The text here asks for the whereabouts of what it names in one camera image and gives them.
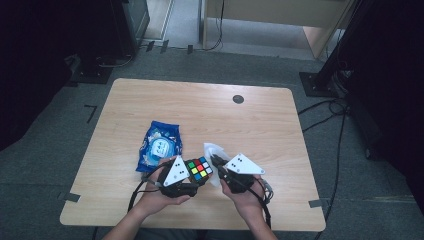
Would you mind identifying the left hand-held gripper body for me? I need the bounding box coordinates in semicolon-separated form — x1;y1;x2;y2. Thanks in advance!
155;155;200;199

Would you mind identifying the right hand-held gripper cable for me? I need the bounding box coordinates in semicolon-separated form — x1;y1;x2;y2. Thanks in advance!
246;177;275;232

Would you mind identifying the white wet wipe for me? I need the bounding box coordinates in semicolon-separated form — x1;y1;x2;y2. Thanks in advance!
202;142;232;188

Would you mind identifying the black floor cable by cabinet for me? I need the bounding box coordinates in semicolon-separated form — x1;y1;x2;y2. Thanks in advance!
95;53;136;70

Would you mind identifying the black looped floor cable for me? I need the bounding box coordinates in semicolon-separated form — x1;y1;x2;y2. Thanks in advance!
297;97;350;134

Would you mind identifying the person's left hand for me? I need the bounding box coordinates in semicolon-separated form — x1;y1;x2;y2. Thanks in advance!
135;155;192;218

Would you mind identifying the black cabinet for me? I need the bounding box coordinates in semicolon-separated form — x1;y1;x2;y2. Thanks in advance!
109;0;151;58

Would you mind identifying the light wooden furniture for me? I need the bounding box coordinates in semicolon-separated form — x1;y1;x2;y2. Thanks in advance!
199;0;355;62

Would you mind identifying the grey tape strip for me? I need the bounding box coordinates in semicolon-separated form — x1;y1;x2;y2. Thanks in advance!
308;198;330;209
57;191;82;204

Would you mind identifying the person's right hand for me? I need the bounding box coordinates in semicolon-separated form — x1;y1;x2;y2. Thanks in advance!
219;175;268;224

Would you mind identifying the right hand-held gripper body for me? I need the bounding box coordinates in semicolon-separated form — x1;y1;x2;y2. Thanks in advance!
219;152;266;195

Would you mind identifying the hand-held gripper cable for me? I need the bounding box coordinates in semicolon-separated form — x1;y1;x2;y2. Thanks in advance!
246;177;275;232
127;159;172;214

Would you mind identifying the left hand-held gripper cable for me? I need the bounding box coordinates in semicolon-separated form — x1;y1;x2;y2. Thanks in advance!
127;159;172;214

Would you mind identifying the blue wet wipes packet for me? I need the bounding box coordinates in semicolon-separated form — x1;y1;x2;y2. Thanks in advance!
135;120;184;174

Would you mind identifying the long black floor cable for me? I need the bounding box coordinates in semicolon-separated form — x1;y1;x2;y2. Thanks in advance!
313;109;348;240

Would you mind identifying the black hanging cable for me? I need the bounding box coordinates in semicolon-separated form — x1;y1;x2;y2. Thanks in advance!
201;0;225;52

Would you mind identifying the multicoloured puzzle cube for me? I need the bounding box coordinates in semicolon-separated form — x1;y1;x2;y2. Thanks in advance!
184;156;214;186

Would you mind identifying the dark curtain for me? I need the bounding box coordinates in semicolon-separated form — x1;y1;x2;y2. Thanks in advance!
343;0;424;216
0;0;116;152

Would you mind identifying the black stand base with post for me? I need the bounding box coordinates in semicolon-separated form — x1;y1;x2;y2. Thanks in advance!
298;0;368;99

